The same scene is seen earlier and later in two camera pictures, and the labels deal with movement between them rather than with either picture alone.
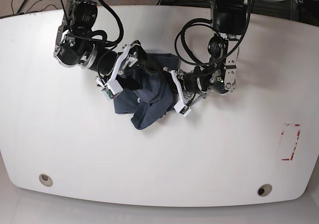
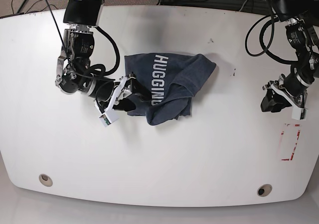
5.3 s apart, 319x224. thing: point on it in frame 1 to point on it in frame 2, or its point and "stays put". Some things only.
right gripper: (188, 83) to (293, 86)
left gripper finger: (145, 59) to (136, 87)
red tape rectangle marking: (294, 148) stays put
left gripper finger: (128, 82) to (126, 104)
